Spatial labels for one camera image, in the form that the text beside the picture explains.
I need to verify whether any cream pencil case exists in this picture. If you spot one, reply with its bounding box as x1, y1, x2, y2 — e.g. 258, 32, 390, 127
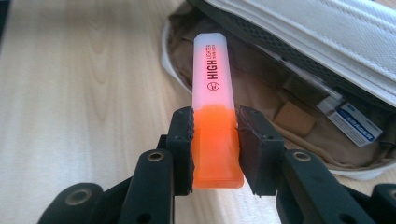
161, 0, 396, 182

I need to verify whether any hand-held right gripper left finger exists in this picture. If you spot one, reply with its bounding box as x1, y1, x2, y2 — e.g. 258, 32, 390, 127
157, 105, 196, 197

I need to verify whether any white eraser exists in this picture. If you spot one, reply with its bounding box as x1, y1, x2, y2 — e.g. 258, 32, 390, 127
316, 94, 384, 148

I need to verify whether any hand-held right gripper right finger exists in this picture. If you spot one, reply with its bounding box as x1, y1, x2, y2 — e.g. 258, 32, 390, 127
236, 105, 286, 198

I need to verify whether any orange highlighter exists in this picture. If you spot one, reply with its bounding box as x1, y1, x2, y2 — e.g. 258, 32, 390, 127
190, 32, 246, 190

